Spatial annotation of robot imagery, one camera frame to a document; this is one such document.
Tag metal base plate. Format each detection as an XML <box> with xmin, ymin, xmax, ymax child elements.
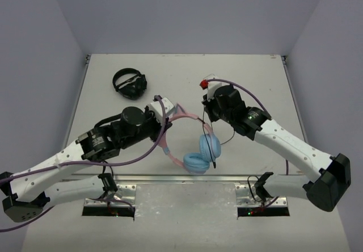
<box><xmin>235</xmin><ymin>183</ymin><xmax>288</xmax><ymax>208</ymax></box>
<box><xmin>83</xmin><ymin>182</ymin><xmax>137</xmax><ymax>207</ymax></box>

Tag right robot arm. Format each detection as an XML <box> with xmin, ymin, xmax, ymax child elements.
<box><xmin>200</xmin><ymin>78</ymin><xmax>352</xmax><ymax>212</ymax></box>

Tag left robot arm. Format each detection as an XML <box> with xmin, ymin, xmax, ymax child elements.
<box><xmin>1</xmin><ymin>102</ymin><xmax>175</xmax><ymax>222</ymax></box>

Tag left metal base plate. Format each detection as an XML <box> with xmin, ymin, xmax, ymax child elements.
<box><xmin>83</xmin><ymin>182</ymin><xmax>137</xmax><ymax>207</ymax></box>

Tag black headphones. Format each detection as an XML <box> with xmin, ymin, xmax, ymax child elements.
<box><xmin>112</xmin><ymin>68</ymin><xmax>147</xmax><ymax>100</ymax></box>

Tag black headphone cable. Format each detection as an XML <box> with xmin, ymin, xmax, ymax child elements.
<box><xmin>197</xmin><ymin>106</ymin><xmax>234</xmax><ymax>169</ymax></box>

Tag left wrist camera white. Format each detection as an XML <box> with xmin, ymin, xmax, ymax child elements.
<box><xmin>147</xmin><ymin>95</ymin><xmax>175</xmax><ymax>124</ymax></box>

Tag pink blue cat-ear headphones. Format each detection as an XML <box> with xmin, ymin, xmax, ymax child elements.
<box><xmin>158</xmin><ymin>104</ymin><xmax>222</xmax><ymax>174</ymax></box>

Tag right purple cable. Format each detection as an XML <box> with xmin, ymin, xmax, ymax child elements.
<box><xmin>208</xmin><ymin>78</ymin><xmax>290</xmax><ymax>176</ymax></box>

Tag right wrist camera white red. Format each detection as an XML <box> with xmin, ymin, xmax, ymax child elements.
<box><xmin>200</xmin><ymin>74</ymin><xmax>222</xmax><ymax>102</ymax></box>

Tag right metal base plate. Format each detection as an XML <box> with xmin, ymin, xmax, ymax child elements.
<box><xmin>235</xmin><ymin>183</ymin><xmax>288</xmax><ymax>208</ymax></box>

